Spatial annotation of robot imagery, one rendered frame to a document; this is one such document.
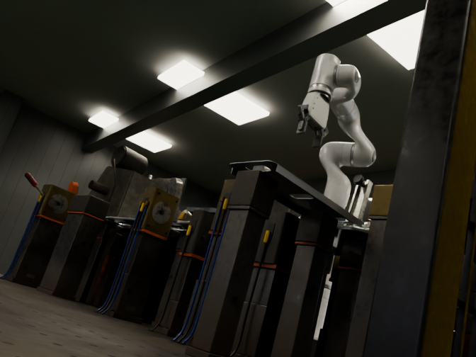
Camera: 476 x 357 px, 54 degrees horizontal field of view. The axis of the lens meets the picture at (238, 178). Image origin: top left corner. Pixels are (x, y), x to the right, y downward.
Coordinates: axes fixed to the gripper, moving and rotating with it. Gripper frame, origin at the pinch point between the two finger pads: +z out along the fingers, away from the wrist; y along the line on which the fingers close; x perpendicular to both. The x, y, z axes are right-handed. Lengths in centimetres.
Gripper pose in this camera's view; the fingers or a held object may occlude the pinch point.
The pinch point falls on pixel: (309, 137)
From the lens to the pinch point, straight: 156.5
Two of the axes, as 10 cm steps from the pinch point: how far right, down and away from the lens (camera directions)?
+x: 7.2, -0.6, -6.9
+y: -6.4, -4.4, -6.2
